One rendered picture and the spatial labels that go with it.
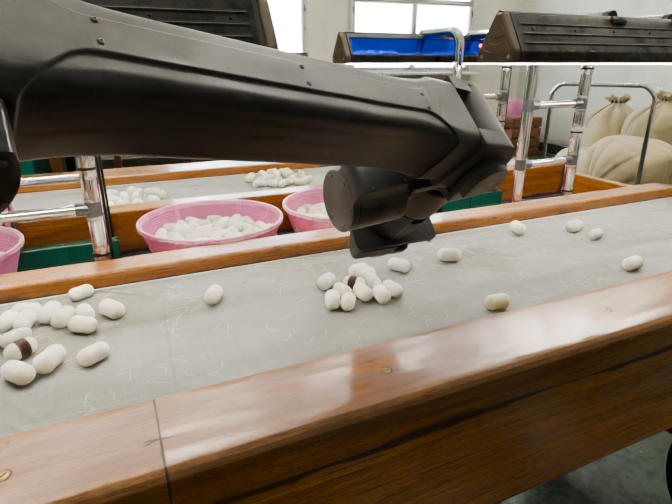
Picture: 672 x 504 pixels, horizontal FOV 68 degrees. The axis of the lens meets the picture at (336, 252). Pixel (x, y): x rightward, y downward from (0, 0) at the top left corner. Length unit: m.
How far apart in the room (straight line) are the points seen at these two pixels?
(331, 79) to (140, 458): 0.30
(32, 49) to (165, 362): 0.41
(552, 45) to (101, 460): 0.77
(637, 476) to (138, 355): 1.39
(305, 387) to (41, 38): 0.35
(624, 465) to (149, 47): 1.61
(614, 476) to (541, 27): 1.20
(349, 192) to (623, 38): 0.67
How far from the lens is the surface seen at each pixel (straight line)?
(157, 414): 0.46
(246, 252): 0.79
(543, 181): 1.58
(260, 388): 0.47
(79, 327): 0.66
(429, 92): 0.38
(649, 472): 1.70
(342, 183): 0.43
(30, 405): 0.56
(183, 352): 0.59
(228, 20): 0.63
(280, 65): 0.28
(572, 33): 0.91
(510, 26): 0.83
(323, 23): 5.97
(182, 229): 1.01
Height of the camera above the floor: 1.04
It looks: 21 degrees down
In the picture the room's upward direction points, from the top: straight up
